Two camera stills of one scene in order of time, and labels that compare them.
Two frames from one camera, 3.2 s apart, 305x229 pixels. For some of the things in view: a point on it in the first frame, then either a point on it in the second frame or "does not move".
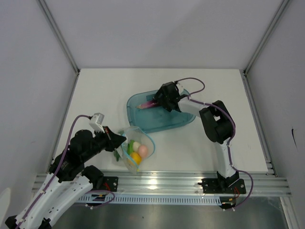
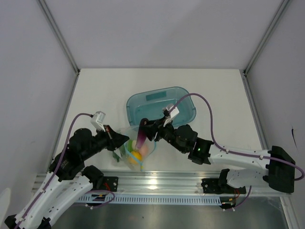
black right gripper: [161, 100] -> [154, 127]
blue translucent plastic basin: [156, 119] does not move
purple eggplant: [150, 104] -> [142, 133]
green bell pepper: [130, 147] -> [122, 150]
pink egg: [143, 150] does not move
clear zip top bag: [138, 146] does not move
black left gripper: [114, 140] does not move
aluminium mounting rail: [256, 182] does not move
